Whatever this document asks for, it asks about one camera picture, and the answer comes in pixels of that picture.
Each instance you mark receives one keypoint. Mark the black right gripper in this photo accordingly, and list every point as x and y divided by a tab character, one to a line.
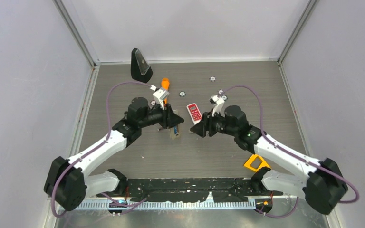
206	125

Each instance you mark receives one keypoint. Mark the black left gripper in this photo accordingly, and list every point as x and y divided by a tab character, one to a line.
169	119

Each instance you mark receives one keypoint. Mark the red white remote control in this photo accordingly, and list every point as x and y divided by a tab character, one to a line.
194	113

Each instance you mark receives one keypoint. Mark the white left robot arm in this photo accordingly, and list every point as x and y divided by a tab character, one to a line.
69	180

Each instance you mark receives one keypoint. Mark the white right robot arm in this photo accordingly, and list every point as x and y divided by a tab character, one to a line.
319	183

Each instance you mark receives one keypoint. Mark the poker chip right lower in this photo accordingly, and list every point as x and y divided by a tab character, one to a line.
224	98

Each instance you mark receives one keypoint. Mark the black wedge stand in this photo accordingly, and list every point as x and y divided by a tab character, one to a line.
140	69

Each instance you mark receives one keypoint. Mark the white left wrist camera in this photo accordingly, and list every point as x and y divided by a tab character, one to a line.
159	95

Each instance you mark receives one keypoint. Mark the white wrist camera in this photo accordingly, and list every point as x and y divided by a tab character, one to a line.
159	95
217	103

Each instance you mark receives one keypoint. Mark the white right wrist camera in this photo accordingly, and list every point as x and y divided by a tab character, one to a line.
217	103

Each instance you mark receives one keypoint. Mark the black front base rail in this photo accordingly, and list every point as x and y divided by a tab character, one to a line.
191	190

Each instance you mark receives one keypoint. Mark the yellow triangular frame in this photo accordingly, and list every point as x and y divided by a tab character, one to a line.
255	163

